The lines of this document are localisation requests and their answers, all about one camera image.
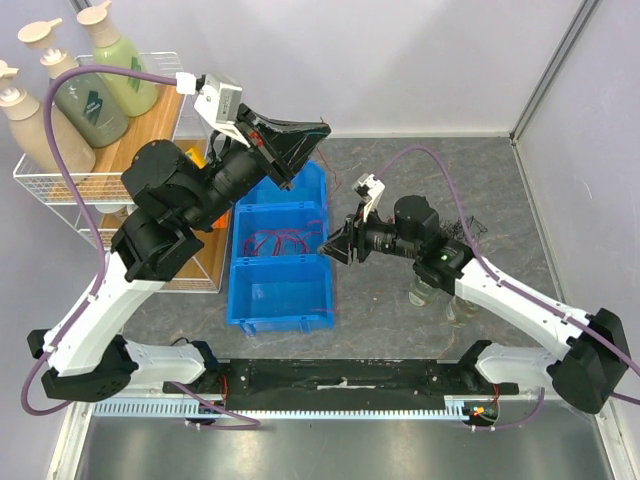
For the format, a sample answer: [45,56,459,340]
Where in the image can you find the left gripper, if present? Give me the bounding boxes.
[184,103,334,232]

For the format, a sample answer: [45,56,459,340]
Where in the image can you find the red black wire bundle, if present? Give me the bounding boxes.
[437,214,489,241]

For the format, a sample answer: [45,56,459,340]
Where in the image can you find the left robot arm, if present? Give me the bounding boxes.
[28,106,331,402]

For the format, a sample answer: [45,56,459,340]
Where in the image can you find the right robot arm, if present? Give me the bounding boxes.
[319,195,630,414]

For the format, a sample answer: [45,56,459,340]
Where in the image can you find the blue three-compartment bin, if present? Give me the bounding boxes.
[226,161,335,336]

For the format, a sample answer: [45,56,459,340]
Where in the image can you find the left glass bottle green cap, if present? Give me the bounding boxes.
[408,275,439,308]

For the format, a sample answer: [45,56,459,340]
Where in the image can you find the glass bottle green cap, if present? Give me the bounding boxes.
[445,296,480,328]
[408,275,439,308]

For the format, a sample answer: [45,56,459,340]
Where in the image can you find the yellow candy bag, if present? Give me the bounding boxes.
[185,147,207,169]

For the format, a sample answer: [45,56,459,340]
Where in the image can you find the orange plastic object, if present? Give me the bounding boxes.
[211,211,231,230]

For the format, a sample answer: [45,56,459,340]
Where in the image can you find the right glass bottle green cap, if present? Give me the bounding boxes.
[445,296,480,328]

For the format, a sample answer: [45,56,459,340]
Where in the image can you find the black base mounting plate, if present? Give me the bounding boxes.
[186,359,519,412]

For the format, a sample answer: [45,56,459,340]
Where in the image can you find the light green pump bottle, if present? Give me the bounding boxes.
[76,1,158,117]

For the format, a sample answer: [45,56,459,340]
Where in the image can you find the dark green pump bottle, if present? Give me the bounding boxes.
[17,18,129,149]

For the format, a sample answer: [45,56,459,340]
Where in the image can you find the beige pump bottle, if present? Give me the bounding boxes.
[1,61,96,174]

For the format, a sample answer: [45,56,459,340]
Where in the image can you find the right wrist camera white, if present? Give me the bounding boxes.
[352,174,385,222]

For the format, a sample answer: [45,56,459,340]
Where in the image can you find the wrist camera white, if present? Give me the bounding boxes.
[194,73,245,143]
[352,174,385,222]

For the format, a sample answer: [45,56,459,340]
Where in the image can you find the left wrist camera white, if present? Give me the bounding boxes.
[194,73,245,143]

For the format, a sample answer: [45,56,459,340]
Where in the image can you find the white wire shelf rack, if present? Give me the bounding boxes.
[12,51,225,296]

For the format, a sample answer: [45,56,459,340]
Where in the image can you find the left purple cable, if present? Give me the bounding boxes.
[19,65,194,417]

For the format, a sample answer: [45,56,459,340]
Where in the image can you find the white slotted cable duct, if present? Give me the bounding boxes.
[93,397,470,421]

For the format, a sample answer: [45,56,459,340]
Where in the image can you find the aluminium corner post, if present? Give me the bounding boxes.
[509,0,601,146]

